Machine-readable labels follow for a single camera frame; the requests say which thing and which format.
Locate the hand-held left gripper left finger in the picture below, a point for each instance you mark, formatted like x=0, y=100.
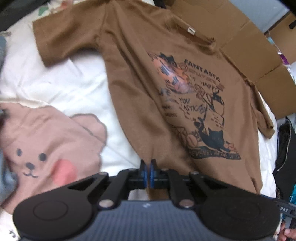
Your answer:
x=143, y=173

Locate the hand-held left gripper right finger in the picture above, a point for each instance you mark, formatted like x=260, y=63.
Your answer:
x=152, y=173

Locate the brown printed t-shirt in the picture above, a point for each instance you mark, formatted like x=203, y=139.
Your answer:
x=134, y=81

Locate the person's right hand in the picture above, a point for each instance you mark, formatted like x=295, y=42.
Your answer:
x=289, y=234

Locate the teal printed cloth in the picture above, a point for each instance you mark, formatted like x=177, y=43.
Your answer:
x=292, y=194

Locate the black folded cloth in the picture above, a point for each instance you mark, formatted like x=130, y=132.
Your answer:
x=284, y=157

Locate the cream bear printed blanket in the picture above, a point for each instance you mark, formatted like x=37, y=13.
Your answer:
x=76, y=88

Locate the purple and white bag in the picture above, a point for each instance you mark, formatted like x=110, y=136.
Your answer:
x=283, y=59

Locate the flattened cardboard sheet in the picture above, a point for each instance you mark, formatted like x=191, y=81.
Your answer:
x=254, y=53

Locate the blue-grey garment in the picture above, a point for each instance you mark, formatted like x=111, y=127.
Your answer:
x=2, y=48

